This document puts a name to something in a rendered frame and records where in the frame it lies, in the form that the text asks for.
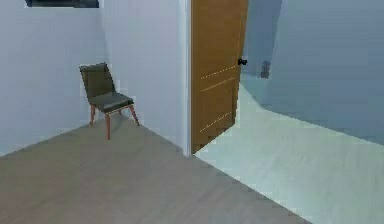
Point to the brown wooden room door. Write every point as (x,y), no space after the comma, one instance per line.
(215,73)

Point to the dark grey chair wooden legs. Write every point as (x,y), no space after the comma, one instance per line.
(106,100)

